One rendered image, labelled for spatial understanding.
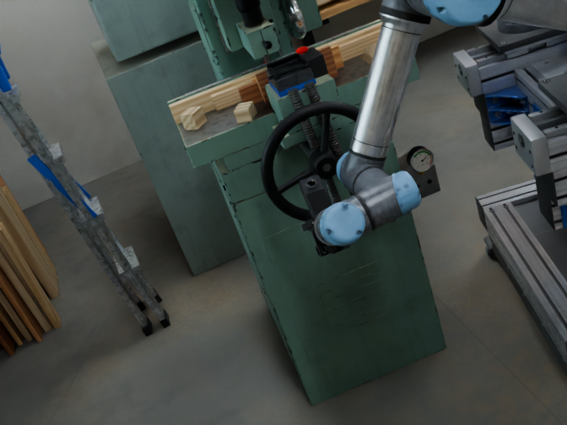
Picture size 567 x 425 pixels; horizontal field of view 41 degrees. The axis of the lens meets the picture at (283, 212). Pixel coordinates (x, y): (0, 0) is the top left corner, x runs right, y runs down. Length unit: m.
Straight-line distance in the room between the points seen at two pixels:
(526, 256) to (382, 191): 0.94
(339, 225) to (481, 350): 1.07
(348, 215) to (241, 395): 1.19
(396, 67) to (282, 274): 0.77
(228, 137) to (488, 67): 0.74
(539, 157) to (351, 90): 0.48
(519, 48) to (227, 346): 1.35
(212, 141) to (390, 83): 0.54
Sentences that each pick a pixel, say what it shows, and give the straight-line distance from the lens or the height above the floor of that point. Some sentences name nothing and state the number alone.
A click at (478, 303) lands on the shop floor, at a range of 2.47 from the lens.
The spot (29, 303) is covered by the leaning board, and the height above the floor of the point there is 0.15.
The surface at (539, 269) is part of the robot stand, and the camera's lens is 2.19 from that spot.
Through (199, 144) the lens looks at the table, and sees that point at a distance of 1.80.
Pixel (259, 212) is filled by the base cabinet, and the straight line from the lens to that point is 1.90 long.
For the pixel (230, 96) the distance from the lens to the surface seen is 1.94.
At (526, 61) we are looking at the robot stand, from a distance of 2.15.
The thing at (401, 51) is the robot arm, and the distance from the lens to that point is 1.42.
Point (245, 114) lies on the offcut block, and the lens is 1.80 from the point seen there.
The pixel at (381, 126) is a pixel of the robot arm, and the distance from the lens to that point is 1.45.
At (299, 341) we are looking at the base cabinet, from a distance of 2.13.
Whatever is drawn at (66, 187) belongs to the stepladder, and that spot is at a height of 0.65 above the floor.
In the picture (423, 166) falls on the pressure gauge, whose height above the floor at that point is 0.64.
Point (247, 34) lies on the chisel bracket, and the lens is 1.87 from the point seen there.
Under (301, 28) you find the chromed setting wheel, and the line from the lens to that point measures 2.03.
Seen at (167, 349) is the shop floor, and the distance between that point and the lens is 2.74.
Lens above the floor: 1.55
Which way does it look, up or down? 28 degrees down
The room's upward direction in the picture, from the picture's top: 20 degrees counter-clockwise
